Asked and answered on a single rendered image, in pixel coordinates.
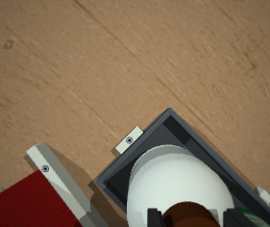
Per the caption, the dark grey tray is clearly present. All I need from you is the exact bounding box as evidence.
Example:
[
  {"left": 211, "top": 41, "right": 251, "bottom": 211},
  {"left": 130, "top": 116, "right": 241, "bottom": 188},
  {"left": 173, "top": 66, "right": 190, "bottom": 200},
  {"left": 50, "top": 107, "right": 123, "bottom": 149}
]
[{"left": 95, "top": 108, "right": 270, "bottom": 225}]

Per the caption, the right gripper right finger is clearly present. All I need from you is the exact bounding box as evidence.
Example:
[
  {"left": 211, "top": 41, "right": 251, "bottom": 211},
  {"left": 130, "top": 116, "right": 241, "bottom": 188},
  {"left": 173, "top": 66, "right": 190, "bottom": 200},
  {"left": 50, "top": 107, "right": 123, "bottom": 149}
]
[{"left": 223, "top": 209, "right": 257, "bottom": 227}]

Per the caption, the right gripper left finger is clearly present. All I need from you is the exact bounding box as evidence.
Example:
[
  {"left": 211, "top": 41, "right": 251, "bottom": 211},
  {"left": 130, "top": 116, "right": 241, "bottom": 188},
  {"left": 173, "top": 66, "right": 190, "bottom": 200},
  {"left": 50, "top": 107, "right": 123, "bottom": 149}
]
[{"left": 147, "top": 208, "right": 165, "bottom": 227}]

